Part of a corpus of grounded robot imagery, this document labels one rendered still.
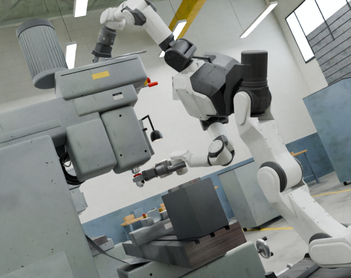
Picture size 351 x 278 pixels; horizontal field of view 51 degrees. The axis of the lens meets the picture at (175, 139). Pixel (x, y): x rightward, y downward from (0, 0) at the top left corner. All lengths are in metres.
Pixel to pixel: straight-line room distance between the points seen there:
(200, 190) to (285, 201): 0.41
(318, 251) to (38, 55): 1.59
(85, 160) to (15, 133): 0.34
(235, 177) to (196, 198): 4.99
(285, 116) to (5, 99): 7.24
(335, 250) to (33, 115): 1.44
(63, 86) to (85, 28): 7.94
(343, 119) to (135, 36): 5.49
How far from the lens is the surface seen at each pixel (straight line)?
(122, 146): 1.90
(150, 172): 1.94
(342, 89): 7.56
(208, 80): 1.72
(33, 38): 2.09
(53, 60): 2.03
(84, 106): 1.91
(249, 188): 6.38
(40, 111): 1.91
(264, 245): 2.18
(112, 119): 1.93
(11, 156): 1.74
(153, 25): 1.79
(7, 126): 1.90
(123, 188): 8.62
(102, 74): 1.98
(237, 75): 1.62
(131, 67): 2.02
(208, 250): 1.33
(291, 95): 11.23
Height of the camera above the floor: 1.11
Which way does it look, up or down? 8 degrees up
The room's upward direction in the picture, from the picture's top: 22 degrees counter-clockwise
